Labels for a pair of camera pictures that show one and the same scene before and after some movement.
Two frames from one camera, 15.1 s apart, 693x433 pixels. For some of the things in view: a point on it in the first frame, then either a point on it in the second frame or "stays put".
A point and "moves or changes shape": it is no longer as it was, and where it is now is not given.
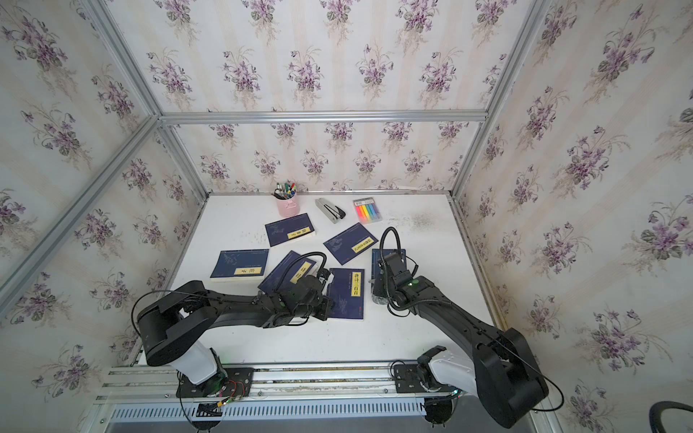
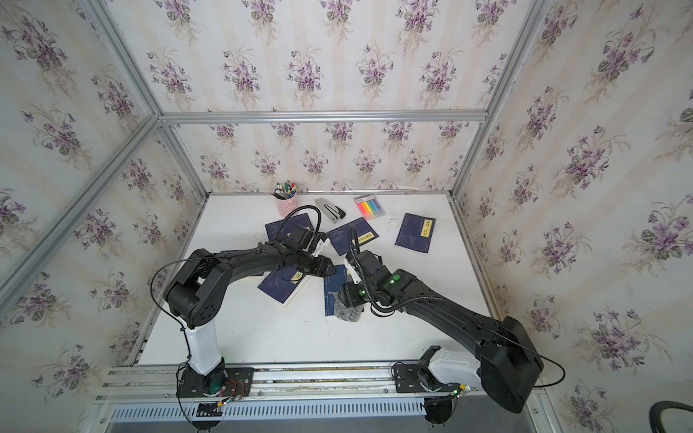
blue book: (300, 269) stays put
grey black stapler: (334, 212) stays put
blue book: (376, 259) -> (333, 283)
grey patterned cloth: (378, 299) moves or changes shape
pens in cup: (285, 191) stays put
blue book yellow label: (347, 293) -> (415, 233)
